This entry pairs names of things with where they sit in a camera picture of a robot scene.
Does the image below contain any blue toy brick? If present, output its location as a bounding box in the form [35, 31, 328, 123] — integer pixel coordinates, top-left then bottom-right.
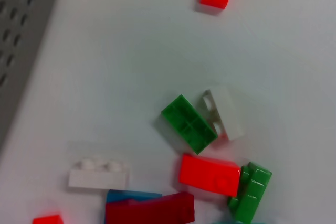
[106, 189, 163, 224]

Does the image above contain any grey perforated storage bin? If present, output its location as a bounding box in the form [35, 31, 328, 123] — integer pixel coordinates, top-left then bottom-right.
[0, 0, 65, 151]

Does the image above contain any white toy brick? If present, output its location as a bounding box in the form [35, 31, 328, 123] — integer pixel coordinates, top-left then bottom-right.
[68, 153, 131, 190]
[202, 86, 244, 141]

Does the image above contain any green toy brick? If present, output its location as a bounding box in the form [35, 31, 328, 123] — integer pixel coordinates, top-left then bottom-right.
[227, 162, 272, 224]
[160, 94, 218, 155]

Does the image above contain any dark red toy brick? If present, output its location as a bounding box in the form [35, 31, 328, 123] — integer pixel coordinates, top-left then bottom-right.
[104, 191, 195, 224]

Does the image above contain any bright red sloped brick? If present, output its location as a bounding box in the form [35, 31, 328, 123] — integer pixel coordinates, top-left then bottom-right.
[178, 154, 241, 197]

